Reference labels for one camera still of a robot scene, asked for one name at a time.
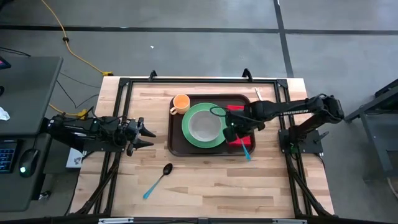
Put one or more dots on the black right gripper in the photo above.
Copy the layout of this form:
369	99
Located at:
241	124

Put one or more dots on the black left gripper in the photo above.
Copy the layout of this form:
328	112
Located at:
133	130

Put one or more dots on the red cloth napkin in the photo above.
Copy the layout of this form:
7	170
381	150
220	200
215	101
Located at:
233	108

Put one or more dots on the grey-white bowl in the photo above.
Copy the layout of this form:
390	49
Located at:
203	126

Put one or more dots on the green plate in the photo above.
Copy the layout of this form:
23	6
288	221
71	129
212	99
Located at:
186	130

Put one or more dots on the orange mug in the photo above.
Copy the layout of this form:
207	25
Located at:
182	102

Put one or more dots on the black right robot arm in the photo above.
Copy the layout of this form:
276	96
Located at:
289	109

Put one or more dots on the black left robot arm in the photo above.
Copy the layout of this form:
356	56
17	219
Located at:
77	130

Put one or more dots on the dark brown serving tray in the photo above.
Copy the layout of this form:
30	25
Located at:
177	140

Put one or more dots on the black table clamp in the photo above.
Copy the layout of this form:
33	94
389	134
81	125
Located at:
247	74
152	75

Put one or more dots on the small white box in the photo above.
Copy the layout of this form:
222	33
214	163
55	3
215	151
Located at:
74	158

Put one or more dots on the black computer mouse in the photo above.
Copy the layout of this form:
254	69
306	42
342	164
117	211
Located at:
28	161

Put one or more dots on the grey side desk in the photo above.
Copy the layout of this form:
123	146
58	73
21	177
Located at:
28	87

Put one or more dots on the backlit keyboard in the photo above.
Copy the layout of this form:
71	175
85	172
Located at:
6	157

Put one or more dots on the grey metal side table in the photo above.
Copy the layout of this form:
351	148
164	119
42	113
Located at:
379	105

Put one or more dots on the crumpled white paper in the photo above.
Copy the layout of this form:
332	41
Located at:
3	113

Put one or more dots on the device with pink screen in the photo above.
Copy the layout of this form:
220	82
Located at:
3	63

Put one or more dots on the black aluminium table frame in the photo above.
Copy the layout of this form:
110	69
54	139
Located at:
202	80

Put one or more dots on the silver frame bracket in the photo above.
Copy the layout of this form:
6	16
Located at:
289	221
115	220

